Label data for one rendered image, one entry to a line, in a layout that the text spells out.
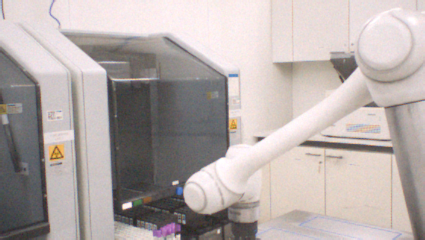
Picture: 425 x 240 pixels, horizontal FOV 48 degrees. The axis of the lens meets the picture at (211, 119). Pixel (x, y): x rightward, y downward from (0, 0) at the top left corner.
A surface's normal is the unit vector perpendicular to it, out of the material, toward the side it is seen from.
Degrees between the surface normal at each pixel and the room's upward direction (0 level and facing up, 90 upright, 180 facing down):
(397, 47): 82
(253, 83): 90
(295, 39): 90
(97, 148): 90
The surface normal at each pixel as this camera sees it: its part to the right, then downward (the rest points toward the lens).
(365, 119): -0.68, 0.09
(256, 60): 0.76, 0.04
